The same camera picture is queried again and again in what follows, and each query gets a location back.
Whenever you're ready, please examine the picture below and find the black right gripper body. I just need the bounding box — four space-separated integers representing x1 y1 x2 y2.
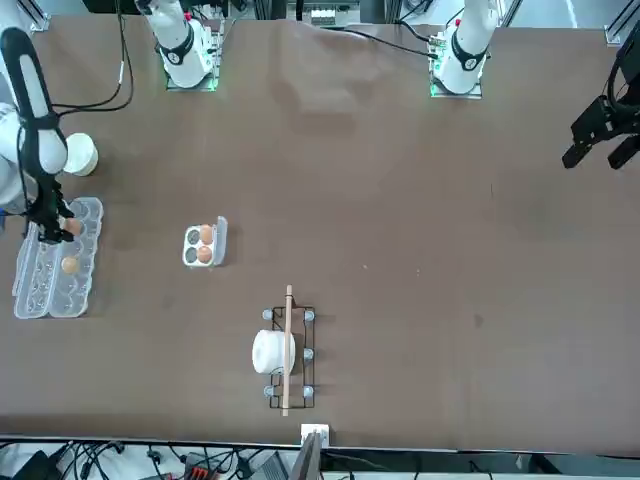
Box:
27 179 64 236

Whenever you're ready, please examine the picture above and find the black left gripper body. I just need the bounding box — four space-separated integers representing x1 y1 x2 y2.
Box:
607 42 640 136

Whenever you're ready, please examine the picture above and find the transparent twelve-slot egg tray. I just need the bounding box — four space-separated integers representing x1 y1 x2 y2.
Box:
10 196 105 320

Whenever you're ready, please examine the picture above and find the clear four-slot egg tray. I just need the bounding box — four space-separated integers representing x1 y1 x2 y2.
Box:
180 214 229 270

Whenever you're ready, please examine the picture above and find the white round bowl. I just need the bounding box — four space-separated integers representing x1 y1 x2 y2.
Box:
63 132 100 177

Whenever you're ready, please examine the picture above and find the wooden rod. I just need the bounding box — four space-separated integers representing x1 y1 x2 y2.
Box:
281 284 294 418

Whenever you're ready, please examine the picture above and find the orange and black power strip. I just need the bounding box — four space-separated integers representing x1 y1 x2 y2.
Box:
183 452 222 477

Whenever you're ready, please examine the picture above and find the grey box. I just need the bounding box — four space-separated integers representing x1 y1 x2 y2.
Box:
248 452 291 480

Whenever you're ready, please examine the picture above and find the small white socket box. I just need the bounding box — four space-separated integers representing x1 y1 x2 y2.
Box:
300 423 332 446

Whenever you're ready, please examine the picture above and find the aluminium frame corner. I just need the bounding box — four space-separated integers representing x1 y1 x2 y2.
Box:
602 0 640 49
19 0 52 32

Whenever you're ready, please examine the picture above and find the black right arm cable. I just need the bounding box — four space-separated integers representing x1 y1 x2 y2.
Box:
49 0 136 114

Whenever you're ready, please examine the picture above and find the black cable across table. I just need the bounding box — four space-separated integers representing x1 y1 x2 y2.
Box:
312 24 437 57

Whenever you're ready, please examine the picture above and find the black wire rack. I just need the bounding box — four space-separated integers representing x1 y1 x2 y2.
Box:
262 299 317 412

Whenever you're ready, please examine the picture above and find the aluminium camera post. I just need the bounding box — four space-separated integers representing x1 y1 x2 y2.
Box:
291 432 324 480

